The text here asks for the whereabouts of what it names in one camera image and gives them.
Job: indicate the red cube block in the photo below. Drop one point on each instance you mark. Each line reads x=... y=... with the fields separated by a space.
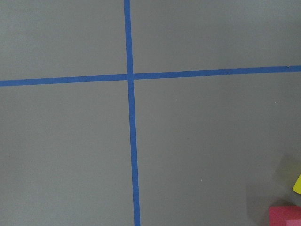
x=285 y=216

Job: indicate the yellow cube block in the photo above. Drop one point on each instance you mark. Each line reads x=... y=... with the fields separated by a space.
x=297 y=186

